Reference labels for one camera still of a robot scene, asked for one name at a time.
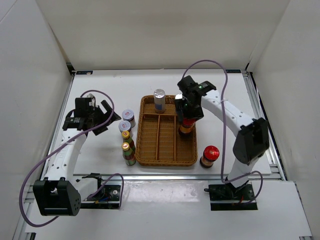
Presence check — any near grey-lid spice jar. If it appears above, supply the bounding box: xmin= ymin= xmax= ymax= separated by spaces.
xmin=118 ymin=120 xmax=133 ymax=137

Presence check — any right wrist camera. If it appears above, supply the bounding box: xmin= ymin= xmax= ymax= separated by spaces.
xmin=177 ymin=75 xmax=198 ymax=96

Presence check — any brown wicker divided tray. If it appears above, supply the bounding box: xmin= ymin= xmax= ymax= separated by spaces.
xmin=135 ymin=95 xmax=198 ymax=167

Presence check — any red-lid sauce jar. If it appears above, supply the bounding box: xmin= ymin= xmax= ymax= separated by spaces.
xmin=199 ymin=145 xmax=220 ymax=169
xmin=178 ymin=118 xmax=196 ymax=137

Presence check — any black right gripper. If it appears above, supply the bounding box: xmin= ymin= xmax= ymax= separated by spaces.
xmin=173 ymin=97 xmax=204 ymax=125

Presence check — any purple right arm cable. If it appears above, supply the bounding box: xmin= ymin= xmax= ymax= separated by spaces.
xmin=181 ymin=59 xmax=264 ymax=203

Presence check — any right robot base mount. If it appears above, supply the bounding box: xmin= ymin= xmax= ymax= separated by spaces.
xmin=203 ymin=182 xmax=258 ymax=211

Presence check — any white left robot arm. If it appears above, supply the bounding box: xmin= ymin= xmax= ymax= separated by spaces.
xmin=32 ymin=94 xmax=121 ymax=216

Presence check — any far grey-lid spice jar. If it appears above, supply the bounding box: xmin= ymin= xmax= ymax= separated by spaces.
xmin=122 ymin=109 xmax=136 ymax=128

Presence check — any grey-lid spice jar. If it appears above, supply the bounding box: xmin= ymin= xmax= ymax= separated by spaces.
xmin=122 ymin=109 xmax=136 ymax=128
xmin=118 ymin=120 xmax=133 ymax=137

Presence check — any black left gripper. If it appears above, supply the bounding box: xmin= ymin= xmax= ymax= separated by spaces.
xmin=88 ymin=100 xmax=121 ymax=136

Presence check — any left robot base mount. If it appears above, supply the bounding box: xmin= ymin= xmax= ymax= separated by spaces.
xmin=80 ymin=173 xmax=125 ymax=210

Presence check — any blue-label granule bottle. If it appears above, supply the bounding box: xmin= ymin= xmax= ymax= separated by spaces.
xmin=153 ymin=89 xmax=166 ymax=114

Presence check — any yellow-cap sauce bottle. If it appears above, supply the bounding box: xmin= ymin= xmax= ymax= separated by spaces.
xmin=121 ymin=142 xmax=136 ymax=166
xmin=121 ymin=130 xmax=136 ymax=151

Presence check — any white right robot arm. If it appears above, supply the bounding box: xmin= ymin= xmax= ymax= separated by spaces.
xmin=175 ymin=76 xmax=270 ymax=200

